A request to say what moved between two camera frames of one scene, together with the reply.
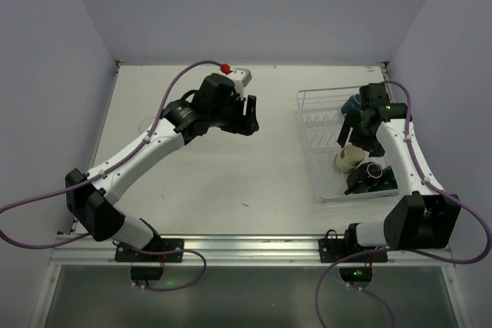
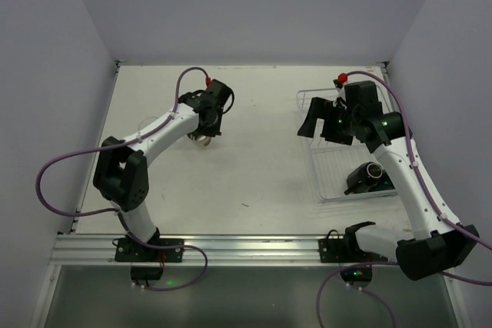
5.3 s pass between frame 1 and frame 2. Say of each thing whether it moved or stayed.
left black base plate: stayed
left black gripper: moved
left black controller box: stayed
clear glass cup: stayed
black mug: stayed
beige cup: moved
